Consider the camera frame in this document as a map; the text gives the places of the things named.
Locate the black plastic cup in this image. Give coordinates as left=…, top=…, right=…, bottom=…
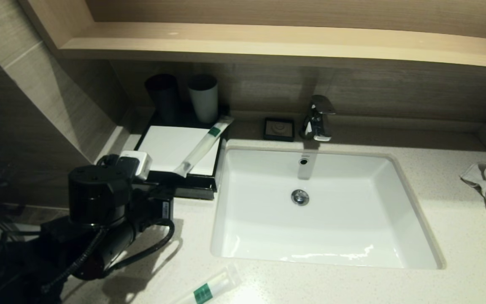
left=145, top=74, right=181, bottom=125

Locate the black box with white top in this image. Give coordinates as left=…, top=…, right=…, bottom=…
left=125, top=122, right=229, bottom=186

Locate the black cup tray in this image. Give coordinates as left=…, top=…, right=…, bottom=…
left=140, top=103, right=231, bottom=129

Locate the long toothbrush packet green label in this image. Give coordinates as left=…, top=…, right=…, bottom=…
left=173, top=116, right=235, bottom=178

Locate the grey plastic cup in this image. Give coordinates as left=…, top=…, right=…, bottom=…
left=188, top=75, right=219, bottom=124

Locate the clear toothbrush packet green label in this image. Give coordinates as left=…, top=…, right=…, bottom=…
left=175, top=263, right=242, bottom=304

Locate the black square soap dish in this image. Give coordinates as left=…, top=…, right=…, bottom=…
left=263, top=118, right=295, bottom=142

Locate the chrome drain stopper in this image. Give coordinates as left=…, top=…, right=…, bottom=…
left=291, top=190, right=310, bottom=206

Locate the light wooden shelf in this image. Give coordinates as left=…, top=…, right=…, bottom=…
left=17, top=0, right=486, bottom=72

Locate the chrome faucet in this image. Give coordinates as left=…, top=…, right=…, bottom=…
left=300, top=95, right=336, bottom=142

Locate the white ceramic sink basin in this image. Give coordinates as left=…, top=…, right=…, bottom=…
left=210, top=146, right=445, bottom=270

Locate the smooth black arm cable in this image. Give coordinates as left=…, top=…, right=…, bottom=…
left=112, top=219, right=176, bottom=271

